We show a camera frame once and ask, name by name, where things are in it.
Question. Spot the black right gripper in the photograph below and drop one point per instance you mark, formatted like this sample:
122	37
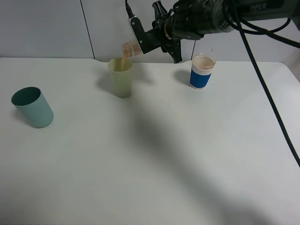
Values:
175	24

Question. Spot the clear plastic drink bottle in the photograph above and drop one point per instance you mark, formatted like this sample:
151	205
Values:
131	48

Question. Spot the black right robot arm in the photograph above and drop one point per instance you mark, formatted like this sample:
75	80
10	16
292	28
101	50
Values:
193	19

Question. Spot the blue white paper cup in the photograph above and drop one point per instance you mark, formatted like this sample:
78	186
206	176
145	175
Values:
201	70

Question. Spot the pale green plastic cup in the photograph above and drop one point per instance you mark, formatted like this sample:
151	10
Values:
122	75

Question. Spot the teal plastic cup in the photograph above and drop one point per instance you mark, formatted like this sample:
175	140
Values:
31	103

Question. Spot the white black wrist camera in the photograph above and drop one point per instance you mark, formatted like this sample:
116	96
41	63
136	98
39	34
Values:
147	40

